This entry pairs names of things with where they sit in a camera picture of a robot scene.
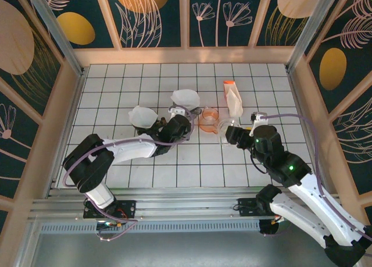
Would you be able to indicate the clear plastic cup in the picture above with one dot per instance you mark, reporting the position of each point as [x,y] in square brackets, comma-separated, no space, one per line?
[222,133]

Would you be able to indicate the orange glass server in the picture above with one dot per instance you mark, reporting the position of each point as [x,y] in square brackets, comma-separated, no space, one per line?
[208,118]

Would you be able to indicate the white paper coffee filter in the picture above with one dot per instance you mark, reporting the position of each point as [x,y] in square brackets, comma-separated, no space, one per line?
[184,98]
[142,117]

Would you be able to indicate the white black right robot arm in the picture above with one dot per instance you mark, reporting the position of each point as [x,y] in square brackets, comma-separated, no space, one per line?
[314,197]

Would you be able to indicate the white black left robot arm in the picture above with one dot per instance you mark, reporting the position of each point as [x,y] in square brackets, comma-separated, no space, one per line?
[130,147]

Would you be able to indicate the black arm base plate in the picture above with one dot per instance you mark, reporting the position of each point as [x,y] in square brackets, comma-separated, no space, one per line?
[247,206]
[129,206]

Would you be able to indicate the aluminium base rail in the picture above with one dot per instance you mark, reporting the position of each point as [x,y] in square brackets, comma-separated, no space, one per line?
[189,204]

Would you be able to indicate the aluminium frame post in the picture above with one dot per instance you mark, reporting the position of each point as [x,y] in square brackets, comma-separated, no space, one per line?
[59,37]
[312,31]

